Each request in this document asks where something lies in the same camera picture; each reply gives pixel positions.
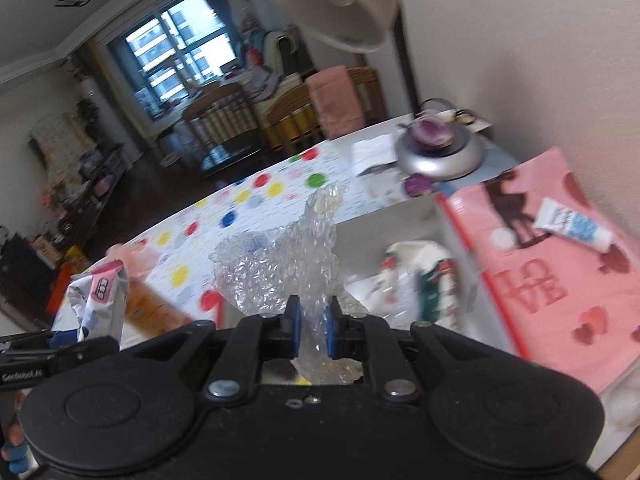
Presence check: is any pink mesh bath pouf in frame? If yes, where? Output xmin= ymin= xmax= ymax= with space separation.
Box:
xmin=106 ymin=241 xmax=162 ymax=282

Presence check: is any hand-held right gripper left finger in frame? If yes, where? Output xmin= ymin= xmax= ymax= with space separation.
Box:
xmin=120 ymin=294 xmax=303 ymax=402

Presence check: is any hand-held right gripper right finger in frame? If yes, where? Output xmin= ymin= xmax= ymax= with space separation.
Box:
xmin=324 ymin=295 xmax=507 ymax=404

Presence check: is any white paper sheet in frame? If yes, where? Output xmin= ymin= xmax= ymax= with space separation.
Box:
xmin=351 ymin=134 xmax=402 ymax=177

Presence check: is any white and blue tube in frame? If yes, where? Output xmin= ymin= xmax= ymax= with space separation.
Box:
xmin=534 ymin=196 xmax=614 ymax=254

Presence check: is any dark wooden slatted chair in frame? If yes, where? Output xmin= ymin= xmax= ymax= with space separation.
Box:
xmin=181 ymin=81 xmax=267 ymax=162

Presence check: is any white desk lamp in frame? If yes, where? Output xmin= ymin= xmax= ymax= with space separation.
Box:
xmin=274 ymin=0 xmax=487 ymax=182

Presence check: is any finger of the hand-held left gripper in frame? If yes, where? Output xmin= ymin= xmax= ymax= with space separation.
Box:
xmin=47 ymin=336 xmax=122 ymax=367
xmin=0 ymin=329 xmax=90 ymax=350

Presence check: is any pink printed box lid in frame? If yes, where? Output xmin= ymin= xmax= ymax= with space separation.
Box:
xmin=439 ymin=146 xmax=640 ymax=397

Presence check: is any white green patterned packet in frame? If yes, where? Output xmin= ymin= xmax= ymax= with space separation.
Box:
xmin=379 ymin=241 xmax=465 ymax=330

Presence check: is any pink and white tissue packet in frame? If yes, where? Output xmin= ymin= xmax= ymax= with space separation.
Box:
xmin=54 ymin=259 xmax=132 ymax=347

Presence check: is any white standing air conditioner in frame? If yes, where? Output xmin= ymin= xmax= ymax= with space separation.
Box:
xmin=80 ymin=76 xmax=100 ymax=121

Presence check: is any yellow box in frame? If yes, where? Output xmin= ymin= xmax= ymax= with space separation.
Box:
xmin=65 ymin=245 xmax=91 ymax=271

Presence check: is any patterned draped cloth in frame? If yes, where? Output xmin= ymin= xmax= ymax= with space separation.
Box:
xmin=31 ymin=112 xmax=96 ymax=176

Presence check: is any clear bubble wrap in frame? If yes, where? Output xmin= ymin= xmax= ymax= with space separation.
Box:
xmin=209 ymin=181 xmax=367 ymax=387

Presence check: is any pink towel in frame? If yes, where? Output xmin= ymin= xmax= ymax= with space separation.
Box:
xmin=305 ymin=66 xmax=362 ymax=137

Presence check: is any red and white box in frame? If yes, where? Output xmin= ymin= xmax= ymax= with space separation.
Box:
xmin=335 ymin=192 xmax=528 ymax=357

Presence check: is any orange juice bottle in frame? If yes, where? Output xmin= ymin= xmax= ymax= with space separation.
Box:
xmin=121 ymin=279 xmax=195 ymax=337

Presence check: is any black cabinet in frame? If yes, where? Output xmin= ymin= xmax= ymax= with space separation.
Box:
xmin=0 ymin=232 xmax=66 ymax=321

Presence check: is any white plastic bag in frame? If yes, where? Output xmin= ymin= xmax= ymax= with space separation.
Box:
xmin=344 ymin=274 xmax=401 ymax=323

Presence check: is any large window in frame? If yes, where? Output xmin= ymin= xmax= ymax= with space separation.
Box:
xmin=106 ymin=0 xmax=247 ymax=122

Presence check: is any low dark tv console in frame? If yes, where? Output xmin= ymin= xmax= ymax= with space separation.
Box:
xmin=47 ymin=142 xmax=128 ymax=221

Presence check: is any sofa with blankets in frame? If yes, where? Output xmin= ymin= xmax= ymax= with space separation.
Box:
xmin=242 ymin=25 xmax=321 ymax=96

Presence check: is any light wooden chair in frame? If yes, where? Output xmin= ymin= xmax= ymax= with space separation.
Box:
xmin=264 ymin=66 xmax=389 ymax=152

